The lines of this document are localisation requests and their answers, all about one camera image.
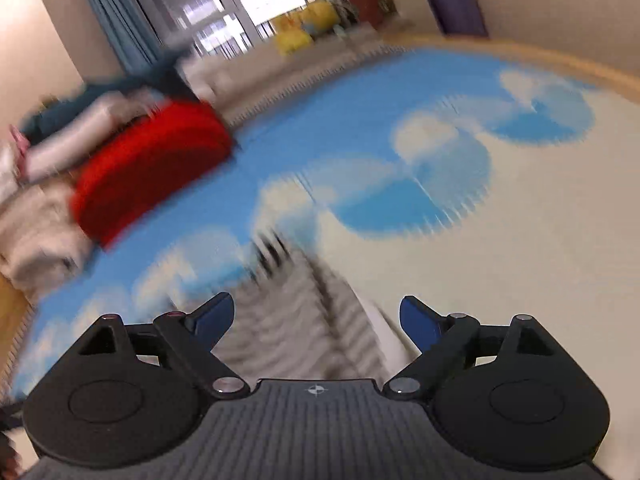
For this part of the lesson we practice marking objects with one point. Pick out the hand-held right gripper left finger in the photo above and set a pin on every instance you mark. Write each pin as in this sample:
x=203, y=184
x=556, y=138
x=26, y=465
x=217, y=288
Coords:
x=215, y=317

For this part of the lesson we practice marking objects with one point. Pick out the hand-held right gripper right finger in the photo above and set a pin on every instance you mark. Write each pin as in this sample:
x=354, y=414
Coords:
x=420, y=322

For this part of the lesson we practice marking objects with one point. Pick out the black white striped garment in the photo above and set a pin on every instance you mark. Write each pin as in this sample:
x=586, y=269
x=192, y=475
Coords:
x=310, y=320

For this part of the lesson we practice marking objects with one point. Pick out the blue fan print bed sheet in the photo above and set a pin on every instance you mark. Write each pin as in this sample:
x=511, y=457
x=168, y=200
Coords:
x=500, y=240

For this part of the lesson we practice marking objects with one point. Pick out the red folded blanket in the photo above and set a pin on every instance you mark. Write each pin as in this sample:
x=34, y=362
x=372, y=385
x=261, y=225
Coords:
x=150, y=170

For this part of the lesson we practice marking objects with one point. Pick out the blue shark plush toy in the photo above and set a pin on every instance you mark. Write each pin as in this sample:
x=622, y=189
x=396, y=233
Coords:
x=55, y=110

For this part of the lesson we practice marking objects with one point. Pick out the window sill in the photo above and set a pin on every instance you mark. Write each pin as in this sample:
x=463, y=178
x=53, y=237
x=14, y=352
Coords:
x=300, y=67

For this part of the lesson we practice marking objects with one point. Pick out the pink cloth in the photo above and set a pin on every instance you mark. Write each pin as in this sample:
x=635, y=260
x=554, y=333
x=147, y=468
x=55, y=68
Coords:
x=17, y=141

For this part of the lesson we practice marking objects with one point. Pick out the yellow duck plush toy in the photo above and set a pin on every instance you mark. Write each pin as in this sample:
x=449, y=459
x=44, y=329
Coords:
x=292, y=37

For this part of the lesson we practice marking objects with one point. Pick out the purple box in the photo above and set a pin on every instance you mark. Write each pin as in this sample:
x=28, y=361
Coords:
x=457, y=12

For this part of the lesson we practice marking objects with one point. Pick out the blue curtain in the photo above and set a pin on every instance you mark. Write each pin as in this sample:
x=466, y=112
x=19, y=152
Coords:
x=115, y=15

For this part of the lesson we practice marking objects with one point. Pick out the yellow striped plush toy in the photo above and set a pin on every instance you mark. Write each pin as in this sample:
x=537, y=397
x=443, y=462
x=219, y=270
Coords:
x=320, y=16

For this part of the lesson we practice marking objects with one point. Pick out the wooden bed frame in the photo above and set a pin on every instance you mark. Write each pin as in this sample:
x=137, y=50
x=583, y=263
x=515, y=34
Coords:
x=550, y=57

